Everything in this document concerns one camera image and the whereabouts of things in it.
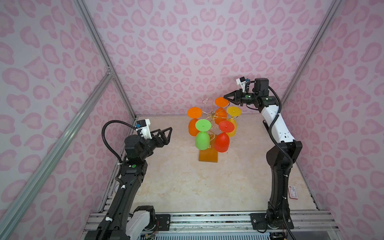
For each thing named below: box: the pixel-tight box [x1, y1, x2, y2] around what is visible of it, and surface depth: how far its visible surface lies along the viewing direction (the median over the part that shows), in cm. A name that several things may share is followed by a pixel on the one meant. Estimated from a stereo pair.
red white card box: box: [288, 185, 298, 200], surface depth 83 cm
